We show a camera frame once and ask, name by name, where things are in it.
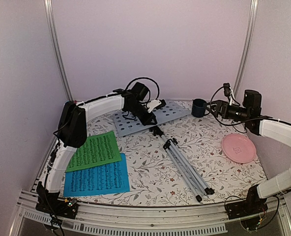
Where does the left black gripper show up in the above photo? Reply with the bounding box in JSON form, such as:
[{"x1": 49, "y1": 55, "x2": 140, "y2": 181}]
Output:
[{"x1": 128, "y1": 102, "x2": 158, "y2": 126}]

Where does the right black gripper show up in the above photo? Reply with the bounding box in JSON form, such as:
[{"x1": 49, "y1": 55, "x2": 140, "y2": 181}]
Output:
[{"x1": 204, "y1": 100, "x2": 251, "y2": 122}]

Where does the white perforated music stand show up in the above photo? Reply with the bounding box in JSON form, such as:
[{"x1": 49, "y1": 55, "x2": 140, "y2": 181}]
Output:
[{"x1": 113, "y1": 99, "x2": 214, "y2": 203}]

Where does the green sheet music page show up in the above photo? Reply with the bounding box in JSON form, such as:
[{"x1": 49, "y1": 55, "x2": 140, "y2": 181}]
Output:
[{"x1": 66, "y1": 131, "x2": 121, "y2": 172}]

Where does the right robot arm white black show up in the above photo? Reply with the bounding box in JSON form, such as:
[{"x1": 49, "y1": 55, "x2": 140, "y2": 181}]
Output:
[{"x1": 204, "y1": 86, "x2": 291, "y2": 214}]

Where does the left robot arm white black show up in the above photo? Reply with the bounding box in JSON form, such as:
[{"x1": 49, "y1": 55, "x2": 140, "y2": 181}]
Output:
[{"x1": 36, "y1": 89, "x2": 162, "y2": 213}]

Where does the dark blue mug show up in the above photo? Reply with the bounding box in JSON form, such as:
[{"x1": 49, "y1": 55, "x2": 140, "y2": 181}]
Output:
[{"x1": 191, "y1": 98, "x2": 208, "y2": 118}]

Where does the pink plastic plate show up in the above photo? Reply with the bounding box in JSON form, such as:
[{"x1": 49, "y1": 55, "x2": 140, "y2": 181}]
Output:
[{"x1": 221, "y1": 134, "x2": 257, "y2": 164}]

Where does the blue sheet music page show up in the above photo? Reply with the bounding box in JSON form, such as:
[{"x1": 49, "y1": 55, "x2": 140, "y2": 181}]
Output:
[{"x1": 63, "y1": 153, "x2": 130, "y2": 197}]

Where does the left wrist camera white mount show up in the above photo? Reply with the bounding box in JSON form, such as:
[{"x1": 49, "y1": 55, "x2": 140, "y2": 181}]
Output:
[{"x1": 145, "y1": 99, "x2": 166, "y2": 113}]

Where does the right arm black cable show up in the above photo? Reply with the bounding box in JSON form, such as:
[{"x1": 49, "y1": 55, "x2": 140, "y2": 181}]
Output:
[{"x1": 209, "y1": 86, "x2": 266, "y2": 135}]

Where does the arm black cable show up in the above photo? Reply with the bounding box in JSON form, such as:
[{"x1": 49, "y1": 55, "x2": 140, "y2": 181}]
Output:
[
  {"x1": 124, "y1": 77, "x2": 160, "y2": 104},
  {"x1": 209, "y1": 86, "x2": 266, "y2": 135}
]

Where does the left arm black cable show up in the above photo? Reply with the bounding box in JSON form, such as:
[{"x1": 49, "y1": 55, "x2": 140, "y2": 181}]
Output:
[{"x1": 124, "y1": 77, "x2": 160, "y2": 104}]

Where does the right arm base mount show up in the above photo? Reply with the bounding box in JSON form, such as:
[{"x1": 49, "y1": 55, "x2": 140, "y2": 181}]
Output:
[{"x1": 224, "y1": 185, "x2": 268, "y2": 219}]

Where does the front aluminium rail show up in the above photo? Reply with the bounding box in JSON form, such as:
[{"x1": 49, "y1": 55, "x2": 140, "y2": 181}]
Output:
[{"x1": 9, "y1": 191, "x2": 291, "y2": 236}]

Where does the right aluminium frame post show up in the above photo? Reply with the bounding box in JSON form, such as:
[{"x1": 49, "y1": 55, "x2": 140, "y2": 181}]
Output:
[{"x1": 233, "y1": 0, "x2": 259, "y2": 95}]

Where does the aluminium frame post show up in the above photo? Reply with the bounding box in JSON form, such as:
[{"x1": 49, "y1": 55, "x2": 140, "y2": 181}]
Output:
[
  {"x1": 233, "y1": 0, "x2": 259, "y2": 95},
  {"x1": 44, "y1": 0, "x2": 73, "y2": 100}
]

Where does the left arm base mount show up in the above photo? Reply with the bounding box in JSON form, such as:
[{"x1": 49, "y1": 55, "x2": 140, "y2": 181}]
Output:
[{"x1": 35, "y1": 181, "x2": 79, "y2": 219}]

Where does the left aluminium frame post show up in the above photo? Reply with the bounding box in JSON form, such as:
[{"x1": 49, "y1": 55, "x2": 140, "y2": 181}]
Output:
[{"x1": 44, "y1": 0, "x2": 73, "y2": 100}]

